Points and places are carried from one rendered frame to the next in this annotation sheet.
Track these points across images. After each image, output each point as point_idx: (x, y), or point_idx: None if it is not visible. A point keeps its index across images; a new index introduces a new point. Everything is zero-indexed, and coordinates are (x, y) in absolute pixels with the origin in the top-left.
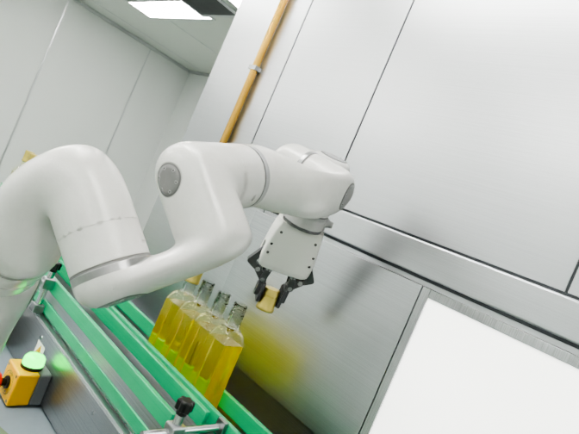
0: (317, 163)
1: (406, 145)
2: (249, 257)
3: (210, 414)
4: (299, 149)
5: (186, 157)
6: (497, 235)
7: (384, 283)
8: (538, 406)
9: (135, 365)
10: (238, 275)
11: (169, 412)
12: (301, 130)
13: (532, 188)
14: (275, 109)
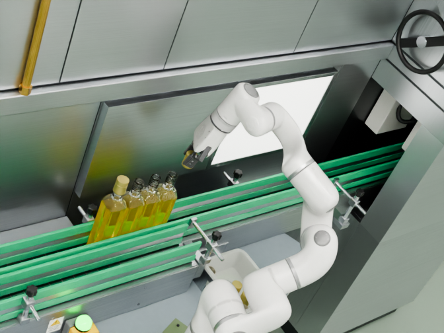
0: (278, 117)
1: (221, 15)
2: (202, 160)
3: (182, 223)
4: (270, 118)
5: (338, 199)
6: (269, 42)
7: (221, 96)
8: (285, 99)
9: (116, 254)
10: (104, 150)
11: (199, 244)
12: (127, 30)
13: (286, 16)
14: (88, 20)
